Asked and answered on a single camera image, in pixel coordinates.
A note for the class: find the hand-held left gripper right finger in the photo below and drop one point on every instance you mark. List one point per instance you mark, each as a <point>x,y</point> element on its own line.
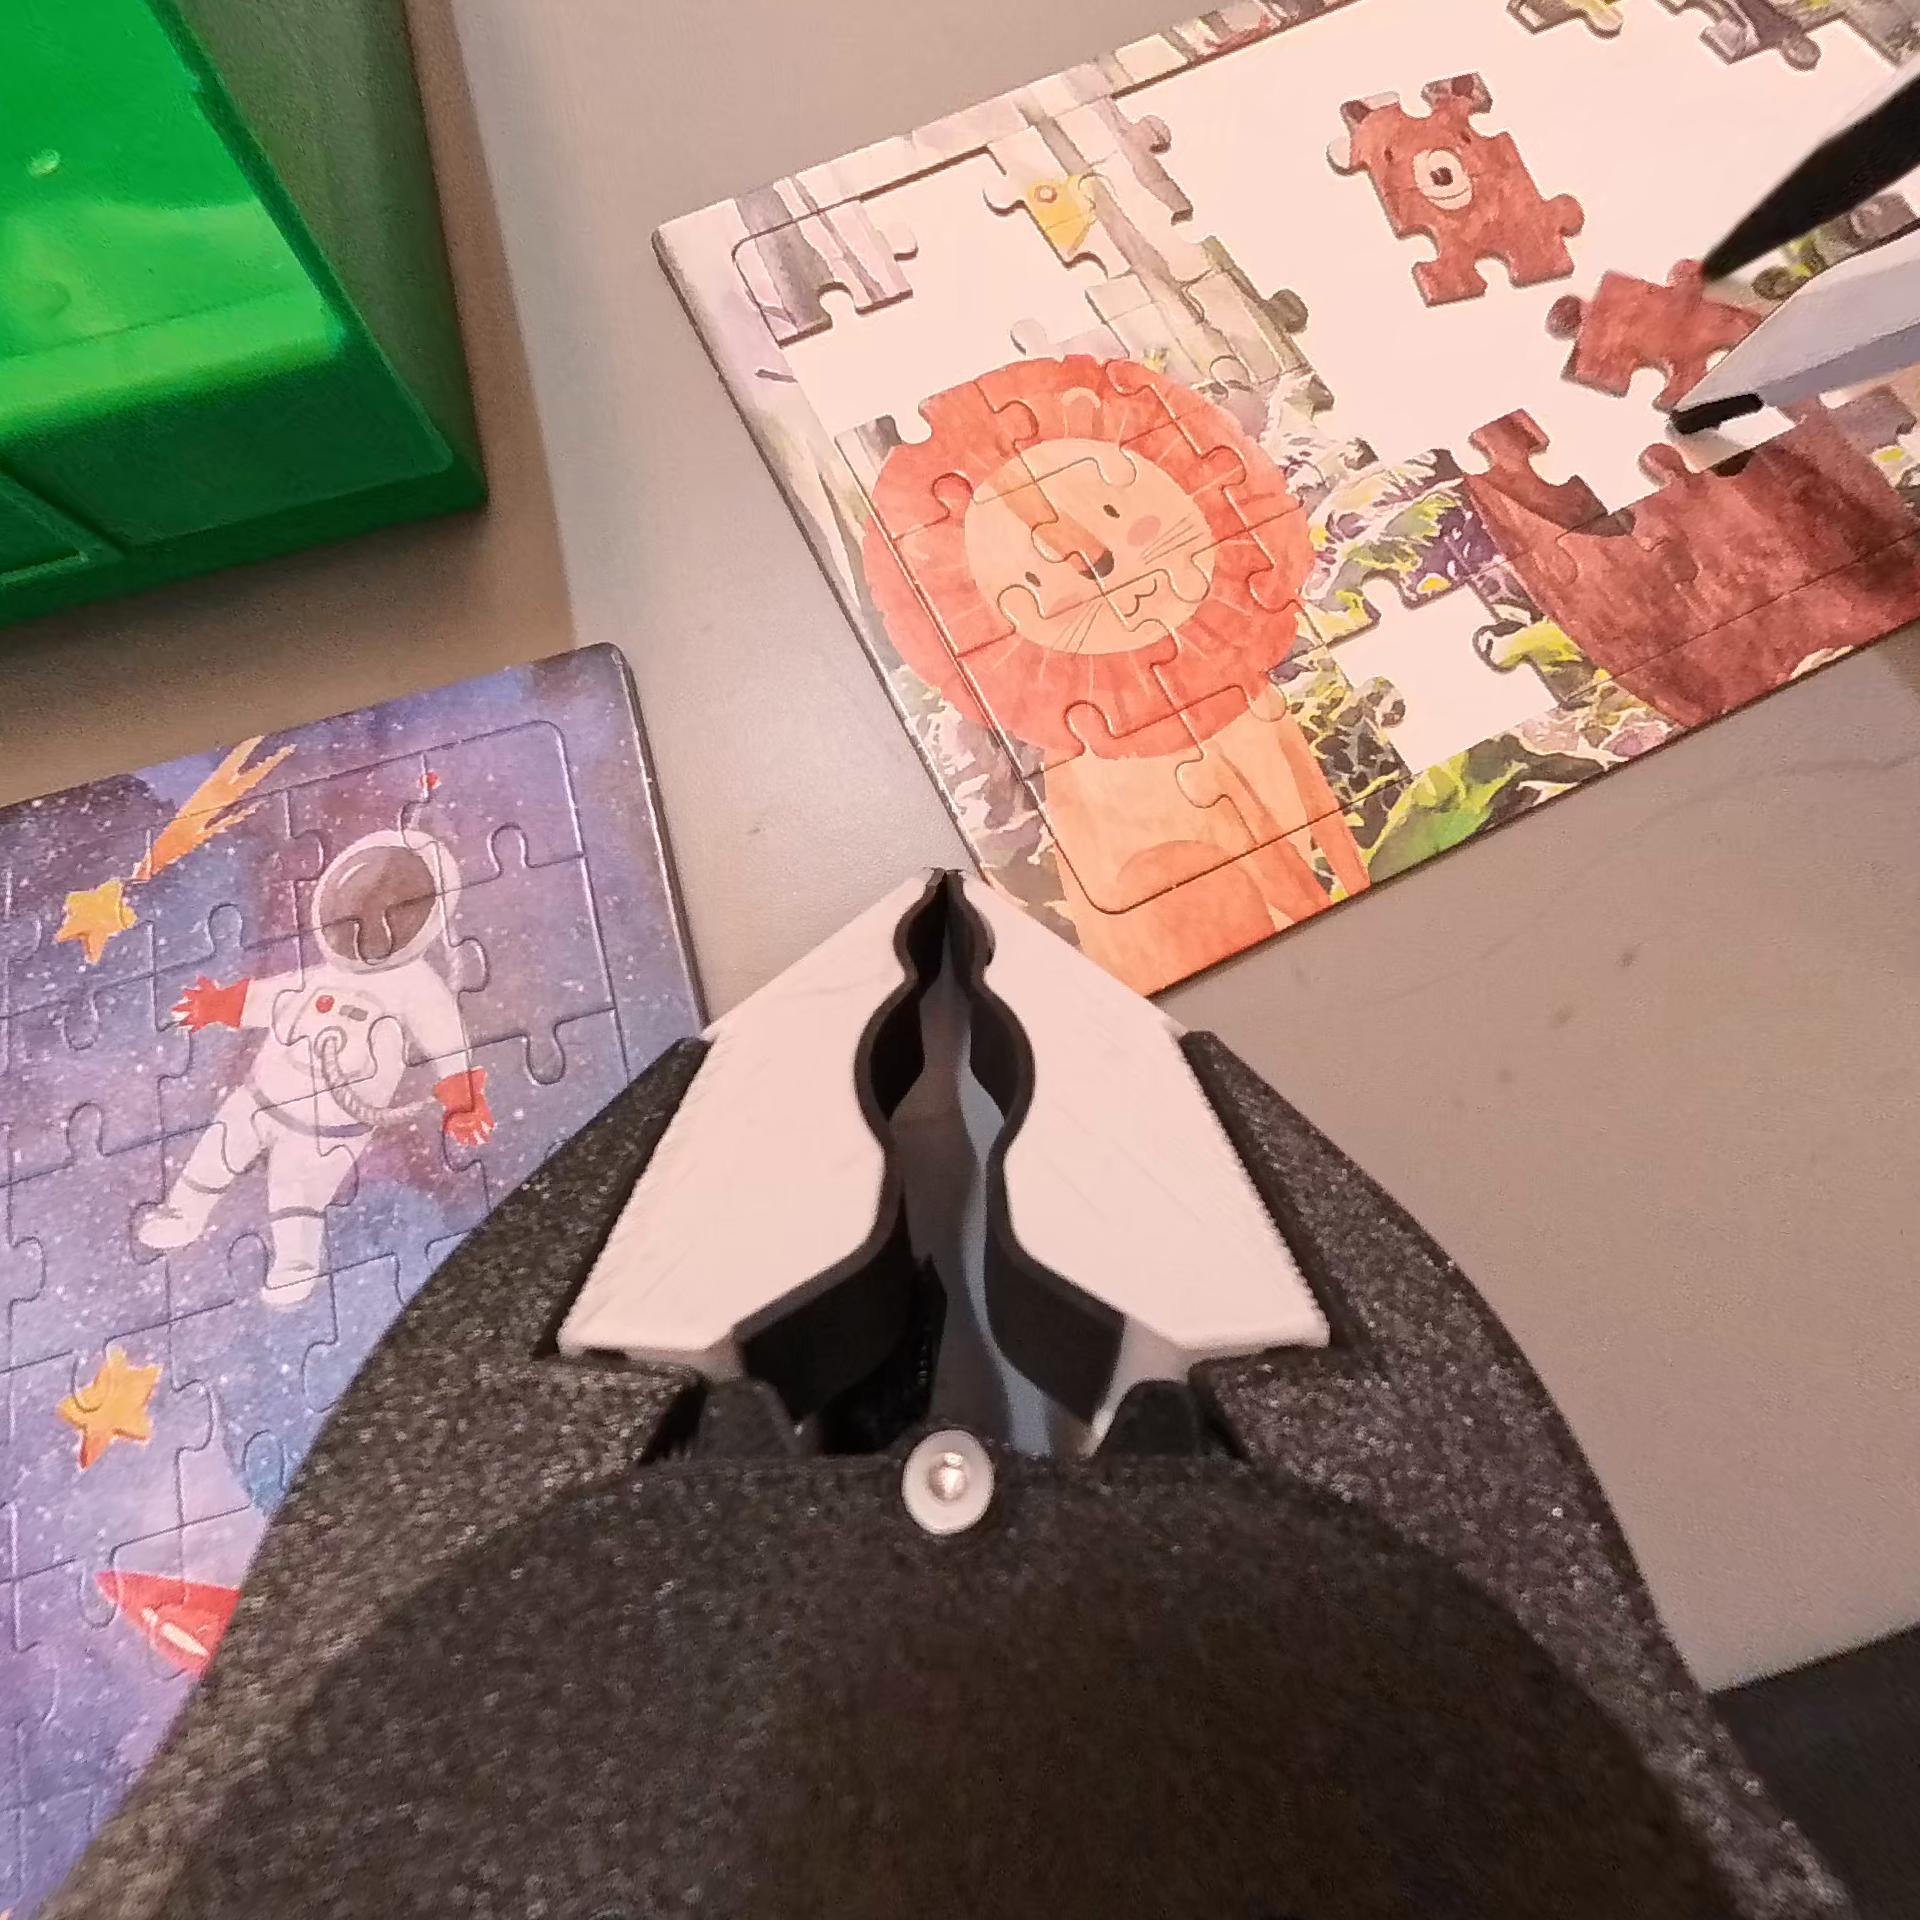
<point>1155,1188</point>

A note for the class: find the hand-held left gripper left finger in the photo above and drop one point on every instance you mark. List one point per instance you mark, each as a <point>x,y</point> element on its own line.
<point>719,1201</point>

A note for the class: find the green plastic bin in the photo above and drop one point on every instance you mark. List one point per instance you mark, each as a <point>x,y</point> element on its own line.
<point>181,302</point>

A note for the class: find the space themed puzzle board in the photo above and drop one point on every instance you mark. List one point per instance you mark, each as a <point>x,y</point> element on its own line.
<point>227,898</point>

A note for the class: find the jigsaw puzzle frame board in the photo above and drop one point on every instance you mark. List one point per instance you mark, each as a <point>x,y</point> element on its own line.
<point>1275,194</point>

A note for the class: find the joined brown bear face pieces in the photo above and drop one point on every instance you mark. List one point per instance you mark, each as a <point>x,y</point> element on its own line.
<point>1455,181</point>

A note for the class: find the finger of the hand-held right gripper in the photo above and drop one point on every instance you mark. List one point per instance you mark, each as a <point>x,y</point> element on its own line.
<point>1846,181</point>
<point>1846,332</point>

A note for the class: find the plain brown puzzle piece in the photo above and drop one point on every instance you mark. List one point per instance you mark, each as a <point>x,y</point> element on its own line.
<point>1634,332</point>

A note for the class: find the assembled orange lion pieces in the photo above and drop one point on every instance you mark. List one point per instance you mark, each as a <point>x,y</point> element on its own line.
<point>1080,555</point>

